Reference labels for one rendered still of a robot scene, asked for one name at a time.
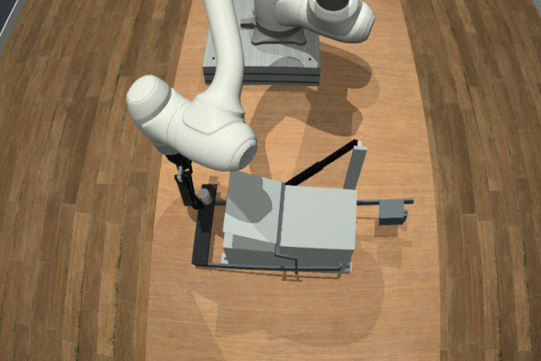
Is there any black long thin rod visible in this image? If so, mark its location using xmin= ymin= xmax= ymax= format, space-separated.
xmin=285 ymin=139 xmax=361 ymax=186

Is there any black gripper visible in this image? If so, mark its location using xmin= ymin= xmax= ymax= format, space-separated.
xmin=165 ymin=153 xmax=205 ymax=210

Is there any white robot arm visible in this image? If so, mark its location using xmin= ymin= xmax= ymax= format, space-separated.
xmin=127 ymin=0 xmax=375 ymax=172

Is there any grey cylinder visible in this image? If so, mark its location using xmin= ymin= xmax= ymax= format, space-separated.
xmin=198 ymin=189 xmax=213 ymax=205

